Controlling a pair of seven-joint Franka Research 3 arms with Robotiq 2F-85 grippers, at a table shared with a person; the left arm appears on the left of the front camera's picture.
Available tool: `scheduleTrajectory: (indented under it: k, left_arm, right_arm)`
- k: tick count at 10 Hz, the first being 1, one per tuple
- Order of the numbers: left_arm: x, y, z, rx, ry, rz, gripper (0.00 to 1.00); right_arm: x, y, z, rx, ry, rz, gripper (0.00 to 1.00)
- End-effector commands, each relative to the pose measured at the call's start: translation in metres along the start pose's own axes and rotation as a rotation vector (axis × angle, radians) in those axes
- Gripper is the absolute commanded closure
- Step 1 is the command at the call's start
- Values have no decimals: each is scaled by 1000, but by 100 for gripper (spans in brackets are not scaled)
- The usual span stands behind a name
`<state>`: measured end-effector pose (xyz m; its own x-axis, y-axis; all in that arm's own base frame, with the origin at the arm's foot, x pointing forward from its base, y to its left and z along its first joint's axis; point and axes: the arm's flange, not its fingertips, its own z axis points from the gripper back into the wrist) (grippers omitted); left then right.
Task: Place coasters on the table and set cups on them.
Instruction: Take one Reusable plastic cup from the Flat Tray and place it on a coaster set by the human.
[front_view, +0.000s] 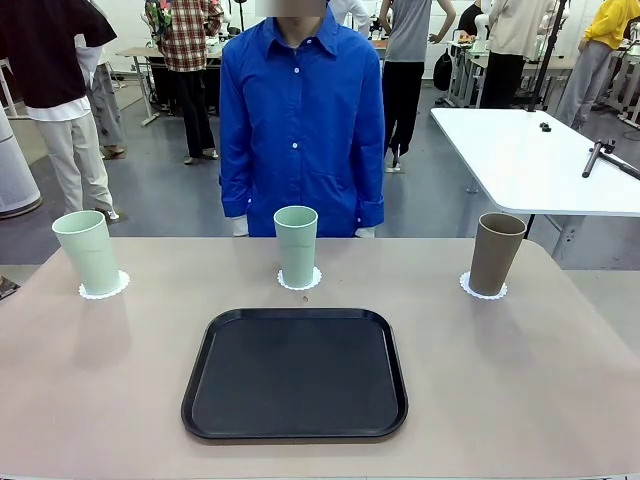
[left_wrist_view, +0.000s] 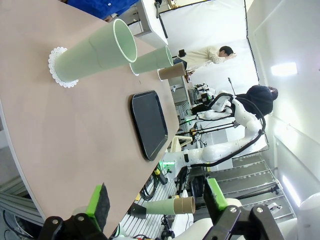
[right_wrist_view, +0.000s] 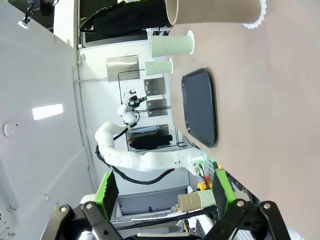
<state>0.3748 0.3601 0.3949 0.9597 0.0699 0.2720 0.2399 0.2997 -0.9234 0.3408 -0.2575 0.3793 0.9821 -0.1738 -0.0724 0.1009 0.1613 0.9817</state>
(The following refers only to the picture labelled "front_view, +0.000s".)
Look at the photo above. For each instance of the light green plastic cup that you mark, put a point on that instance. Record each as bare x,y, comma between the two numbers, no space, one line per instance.
90,255
296,250

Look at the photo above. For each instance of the white paper doily coaster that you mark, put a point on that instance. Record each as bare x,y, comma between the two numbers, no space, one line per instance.
315,282
122,285
480,296

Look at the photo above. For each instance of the brown plastic cup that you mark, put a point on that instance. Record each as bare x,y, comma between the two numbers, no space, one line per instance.
495,255

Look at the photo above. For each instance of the person's left forearm blue sleeve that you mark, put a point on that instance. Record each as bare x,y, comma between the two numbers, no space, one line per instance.
370,200

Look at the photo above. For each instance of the person's right forearm blue sleeve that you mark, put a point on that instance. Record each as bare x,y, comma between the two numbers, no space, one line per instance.
234,195

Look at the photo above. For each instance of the black plastic serving tray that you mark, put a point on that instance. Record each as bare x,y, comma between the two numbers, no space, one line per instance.
300,375

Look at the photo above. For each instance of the person in blue shirt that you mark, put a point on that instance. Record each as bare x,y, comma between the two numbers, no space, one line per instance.
300,100

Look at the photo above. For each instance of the black hanging bag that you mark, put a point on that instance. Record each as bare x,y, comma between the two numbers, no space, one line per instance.
443,72

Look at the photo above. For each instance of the white side table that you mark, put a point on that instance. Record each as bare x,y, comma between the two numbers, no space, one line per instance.
510,155

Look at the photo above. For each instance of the bystander grey tee black trousers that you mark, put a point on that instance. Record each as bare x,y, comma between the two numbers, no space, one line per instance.
407,40

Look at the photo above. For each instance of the bystander plaid shirt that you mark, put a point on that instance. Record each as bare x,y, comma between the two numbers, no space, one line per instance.
187,40

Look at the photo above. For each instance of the small black object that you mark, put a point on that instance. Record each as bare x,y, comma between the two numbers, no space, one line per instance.
545,126

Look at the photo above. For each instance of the wooden top background desk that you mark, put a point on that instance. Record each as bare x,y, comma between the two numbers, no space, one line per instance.
137,52

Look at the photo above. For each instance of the black metal rod with clamp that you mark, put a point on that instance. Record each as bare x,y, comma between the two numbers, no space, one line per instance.
592,160

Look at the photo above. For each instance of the bystander beige shirt black trousers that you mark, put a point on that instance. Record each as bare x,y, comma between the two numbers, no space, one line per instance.
515,30

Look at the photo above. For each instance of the black tripod stand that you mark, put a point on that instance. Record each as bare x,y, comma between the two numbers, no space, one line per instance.
547,55

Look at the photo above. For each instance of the white cylindrical air purifier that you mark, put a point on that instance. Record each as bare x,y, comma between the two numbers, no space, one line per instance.
15,175

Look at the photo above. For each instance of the dark object beside table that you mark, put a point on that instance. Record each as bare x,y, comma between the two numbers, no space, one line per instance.
7,288

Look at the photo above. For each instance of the bystander black top white trousers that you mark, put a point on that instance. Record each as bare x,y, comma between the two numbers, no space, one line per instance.
45,50

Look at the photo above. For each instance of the bystander yellow hoodie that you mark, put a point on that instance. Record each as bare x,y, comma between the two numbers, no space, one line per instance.
602,25

